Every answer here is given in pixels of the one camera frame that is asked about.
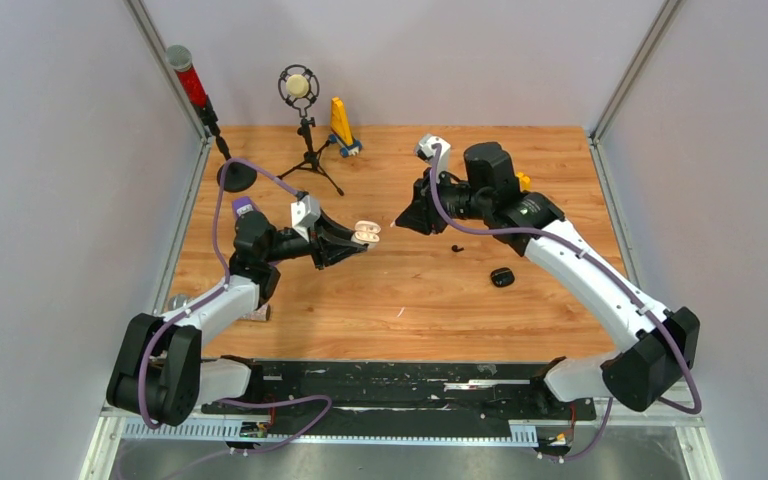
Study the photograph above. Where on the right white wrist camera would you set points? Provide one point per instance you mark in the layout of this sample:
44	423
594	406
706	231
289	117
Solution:
434	150

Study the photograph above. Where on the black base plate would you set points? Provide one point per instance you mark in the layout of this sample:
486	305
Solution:
406	399

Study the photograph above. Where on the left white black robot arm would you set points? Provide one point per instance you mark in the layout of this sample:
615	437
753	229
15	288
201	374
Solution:
160	373

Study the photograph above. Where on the glittery silver tube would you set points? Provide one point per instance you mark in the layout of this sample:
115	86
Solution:
262	314

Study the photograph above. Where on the red microphone on stand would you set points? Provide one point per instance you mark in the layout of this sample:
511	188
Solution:
234	177

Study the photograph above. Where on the purple box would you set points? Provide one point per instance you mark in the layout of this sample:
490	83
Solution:
242	205

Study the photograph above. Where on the cream microphone on tripod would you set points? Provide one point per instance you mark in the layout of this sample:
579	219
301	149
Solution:
299	88

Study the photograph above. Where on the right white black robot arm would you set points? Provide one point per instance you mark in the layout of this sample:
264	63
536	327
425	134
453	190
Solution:
654	346

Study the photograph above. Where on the yellow blue toy block tower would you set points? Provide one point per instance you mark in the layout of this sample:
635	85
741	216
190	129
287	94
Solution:
341	132

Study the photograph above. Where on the yellow green toy block stack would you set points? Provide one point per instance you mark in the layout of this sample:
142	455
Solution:
524	182

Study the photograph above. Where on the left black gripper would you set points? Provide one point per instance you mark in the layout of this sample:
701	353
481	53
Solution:
324	246

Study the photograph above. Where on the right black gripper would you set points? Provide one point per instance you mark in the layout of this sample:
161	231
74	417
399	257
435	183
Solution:
422	214

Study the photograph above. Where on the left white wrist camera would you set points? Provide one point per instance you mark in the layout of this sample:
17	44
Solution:
305	212

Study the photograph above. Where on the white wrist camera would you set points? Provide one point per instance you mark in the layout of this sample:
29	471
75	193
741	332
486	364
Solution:
434	150
305	212

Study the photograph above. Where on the white earbud charging case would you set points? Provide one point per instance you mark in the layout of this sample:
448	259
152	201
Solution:
366	233

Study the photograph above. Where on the black earbud case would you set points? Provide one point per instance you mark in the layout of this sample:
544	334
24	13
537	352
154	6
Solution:
502	277

